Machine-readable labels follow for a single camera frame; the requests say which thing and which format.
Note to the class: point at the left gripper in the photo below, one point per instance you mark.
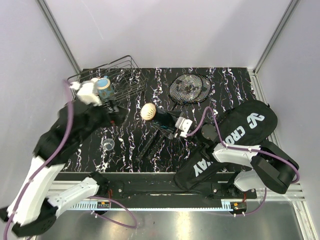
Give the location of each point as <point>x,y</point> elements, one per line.
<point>116,117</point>

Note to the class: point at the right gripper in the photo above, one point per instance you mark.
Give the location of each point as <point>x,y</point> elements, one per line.
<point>177,134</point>

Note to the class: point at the clear tube lid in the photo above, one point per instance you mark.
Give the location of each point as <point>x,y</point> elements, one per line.
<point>108,144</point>

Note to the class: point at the black shuttlecock tube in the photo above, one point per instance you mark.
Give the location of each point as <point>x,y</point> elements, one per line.
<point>150,112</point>

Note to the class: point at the black racket bag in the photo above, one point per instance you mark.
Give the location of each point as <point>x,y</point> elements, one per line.
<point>248,124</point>

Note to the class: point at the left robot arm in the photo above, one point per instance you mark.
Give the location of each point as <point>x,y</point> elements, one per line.
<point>32,212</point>

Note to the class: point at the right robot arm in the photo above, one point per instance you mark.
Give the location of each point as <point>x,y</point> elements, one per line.
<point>268,165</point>

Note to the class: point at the badminton racket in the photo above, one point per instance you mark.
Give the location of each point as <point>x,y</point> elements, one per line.
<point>185,89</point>
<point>203,96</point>

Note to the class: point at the blue butterfly mug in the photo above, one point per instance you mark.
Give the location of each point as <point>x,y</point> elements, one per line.
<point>105,88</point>

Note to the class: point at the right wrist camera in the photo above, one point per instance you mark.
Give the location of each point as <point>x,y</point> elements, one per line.
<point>182,125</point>

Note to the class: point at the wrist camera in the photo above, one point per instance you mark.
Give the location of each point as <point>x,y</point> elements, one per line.
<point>87,92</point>
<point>182,125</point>

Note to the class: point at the wire dish rack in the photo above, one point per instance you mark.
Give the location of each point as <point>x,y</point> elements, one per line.
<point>126,77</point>

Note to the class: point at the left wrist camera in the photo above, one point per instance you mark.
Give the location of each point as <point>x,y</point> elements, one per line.
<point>87,92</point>

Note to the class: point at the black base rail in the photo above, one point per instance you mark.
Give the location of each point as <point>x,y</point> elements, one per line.
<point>159,191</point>

